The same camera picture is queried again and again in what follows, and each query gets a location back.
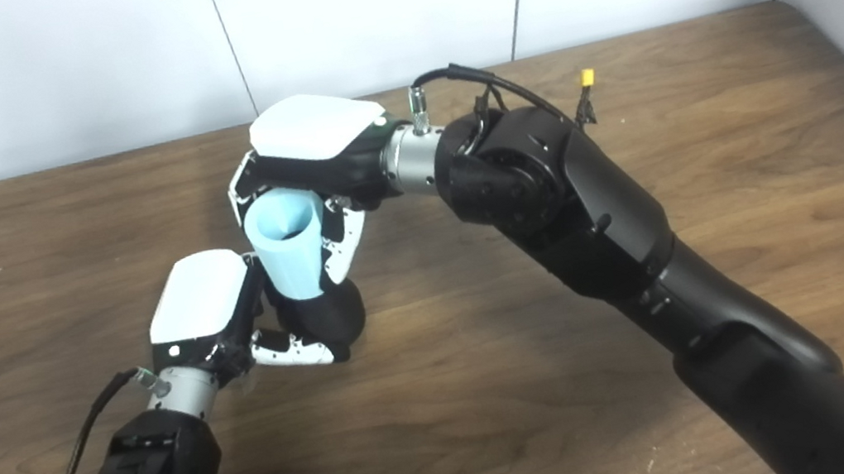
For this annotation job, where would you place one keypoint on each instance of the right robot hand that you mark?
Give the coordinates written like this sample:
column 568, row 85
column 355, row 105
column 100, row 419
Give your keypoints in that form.
column 314, row 132

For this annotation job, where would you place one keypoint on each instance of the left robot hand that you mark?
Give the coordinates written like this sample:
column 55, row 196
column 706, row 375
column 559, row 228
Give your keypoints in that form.
column 197, row 300

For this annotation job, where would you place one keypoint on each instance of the black flared nozzle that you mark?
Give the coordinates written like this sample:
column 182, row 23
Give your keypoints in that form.
column 329, row 318

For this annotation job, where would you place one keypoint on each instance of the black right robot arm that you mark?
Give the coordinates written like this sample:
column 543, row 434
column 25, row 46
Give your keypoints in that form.
column 623, row 240

